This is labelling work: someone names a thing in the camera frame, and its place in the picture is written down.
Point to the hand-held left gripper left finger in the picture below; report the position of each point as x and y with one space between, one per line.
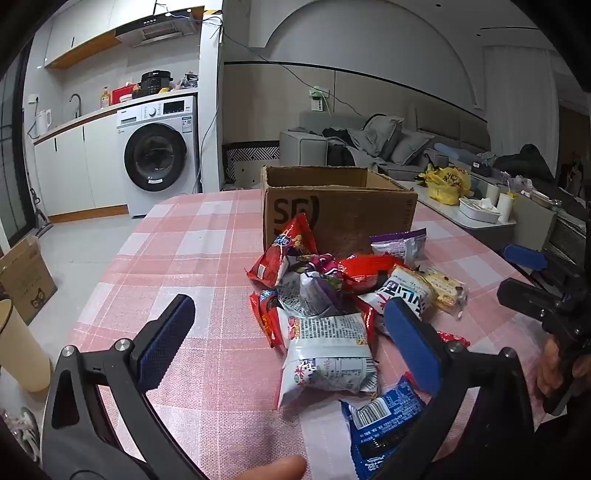
166 341

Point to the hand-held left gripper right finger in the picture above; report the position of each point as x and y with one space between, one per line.
411 341

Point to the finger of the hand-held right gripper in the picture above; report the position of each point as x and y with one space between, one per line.
526 258
521 295

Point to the red cookie packet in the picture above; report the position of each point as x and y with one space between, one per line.
455 338

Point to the white packet blue red print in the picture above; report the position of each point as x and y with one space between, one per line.
406 288

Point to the shiny red snack packet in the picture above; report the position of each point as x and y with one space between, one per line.
364 274

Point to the large white snack packet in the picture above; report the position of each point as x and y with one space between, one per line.
328 364

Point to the red orange snack packet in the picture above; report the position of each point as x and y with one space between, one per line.
267 321

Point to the purple white snack packet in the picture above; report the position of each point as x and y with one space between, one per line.
309 295

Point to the red chip packet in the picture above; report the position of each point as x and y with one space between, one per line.
277 263

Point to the brown cardboard box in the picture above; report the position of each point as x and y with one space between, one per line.
351 212

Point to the person's right hand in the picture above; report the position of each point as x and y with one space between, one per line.
549 369

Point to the person's left hand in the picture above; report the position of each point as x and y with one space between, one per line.
272 470

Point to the white coffee table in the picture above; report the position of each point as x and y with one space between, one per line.
526 226

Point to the white paper cup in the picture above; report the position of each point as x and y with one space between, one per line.
490 191
505 207

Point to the clear cookie packet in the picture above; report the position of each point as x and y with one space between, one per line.
445 288

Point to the white rectangular container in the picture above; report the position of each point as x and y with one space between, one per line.
478 212

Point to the blue cookie packet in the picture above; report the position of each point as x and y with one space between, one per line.
383 429

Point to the black bag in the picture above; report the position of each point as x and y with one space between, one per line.
526 161

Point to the pink plaid tablecloth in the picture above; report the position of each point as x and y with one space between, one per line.
184 240

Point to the yellow plastic bag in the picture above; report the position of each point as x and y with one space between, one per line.
445 184

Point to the light blue bolster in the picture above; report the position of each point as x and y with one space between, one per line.
455 152

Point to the beige bin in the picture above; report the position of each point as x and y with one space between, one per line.
21 346

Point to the printed cardboard floor box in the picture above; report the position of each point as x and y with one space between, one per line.
25 281

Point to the small grey pillow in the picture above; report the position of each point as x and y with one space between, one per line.
411 147

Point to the white washing machine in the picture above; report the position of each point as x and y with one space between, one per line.
157 157

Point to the large grey pillow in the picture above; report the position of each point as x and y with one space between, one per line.
383 136

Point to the white base cabinets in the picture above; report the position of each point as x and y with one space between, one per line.
78 166

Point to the black white patterned panel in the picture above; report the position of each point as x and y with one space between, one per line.
251 161

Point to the black clothing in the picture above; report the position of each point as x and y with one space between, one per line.
339 147

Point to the grey sofa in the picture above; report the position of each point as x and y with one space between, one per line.
304 147

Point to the dark glass sliding door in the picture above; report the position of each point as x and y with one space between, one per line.
14 161

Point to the red box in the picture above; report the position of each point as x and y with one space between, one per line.
122 94

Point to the white electric kettle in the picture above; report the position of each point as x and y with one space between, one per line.
44 122

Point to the yellow bottle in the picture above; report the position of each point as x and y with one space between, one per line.
105 98

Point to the curved kitchen faucet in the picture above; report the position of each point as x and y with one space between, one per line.
76 104

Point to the black pressure cooker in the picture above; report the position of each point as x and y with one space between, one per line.
156 83

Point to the steel range hood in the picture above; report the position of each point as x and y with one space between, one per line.
154 32

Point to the white wall socket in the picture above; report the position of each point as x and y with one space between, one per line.
318 98

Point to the white wall cabinets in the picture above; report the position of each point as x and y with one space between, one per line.
92 32

